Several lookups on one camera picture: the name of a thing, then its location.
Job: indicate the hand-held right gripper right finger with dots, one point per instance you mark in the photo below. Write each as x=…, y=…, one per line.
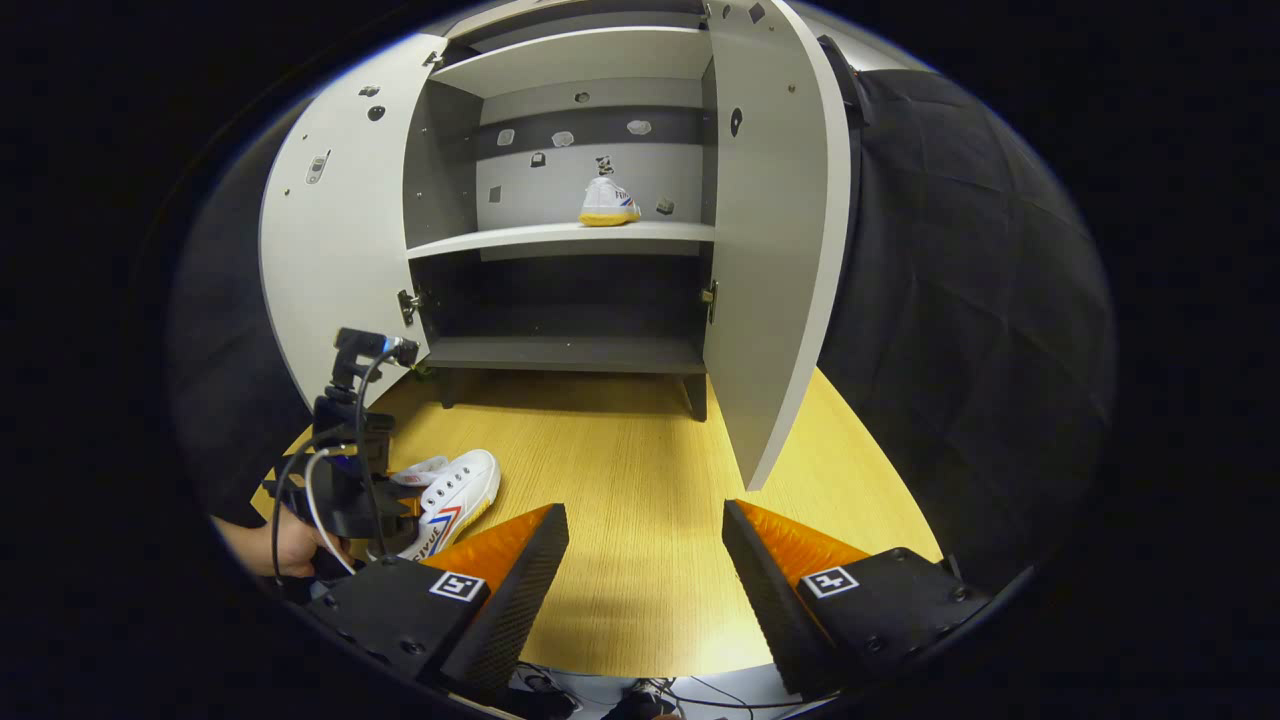
x=765, y=600

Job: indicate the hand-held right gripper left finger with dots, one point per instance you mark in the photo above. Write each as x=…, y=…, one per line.
x=520, y=600

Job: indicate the white canvas shoe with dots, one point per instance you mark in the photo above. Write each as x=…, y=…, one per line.
x=608, y=200
x=455, y=490

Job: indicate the white cabinet door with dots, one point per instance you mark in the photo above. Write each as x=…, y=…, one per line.
x=330, y=250
x=775, y=250

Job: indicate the black backdrop cloth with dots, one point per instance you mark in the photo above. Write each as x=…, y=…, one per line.
x=960, y=300

